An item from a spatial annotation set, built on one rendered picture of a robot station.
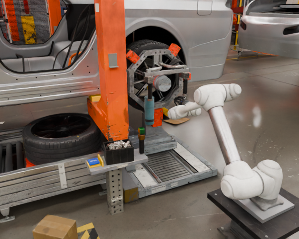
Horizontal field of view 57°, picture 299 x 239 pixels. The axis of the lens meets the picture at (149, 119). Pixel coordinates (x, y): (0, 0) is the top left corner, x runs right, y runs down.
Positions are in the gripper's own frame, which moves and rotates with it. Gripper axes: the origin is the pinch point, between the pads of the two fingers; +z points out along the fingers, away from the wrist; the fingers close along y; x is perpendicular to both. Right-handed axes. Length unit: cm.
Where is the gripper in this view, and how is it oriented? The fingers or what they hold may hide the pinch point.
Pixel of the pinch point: (174, 98)
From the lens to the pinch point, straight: 273.5
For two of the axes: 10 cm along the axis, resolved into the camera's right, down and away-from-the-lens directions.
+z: -4.2, -3.5, 8.4
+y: 6.4, -7.7, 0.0
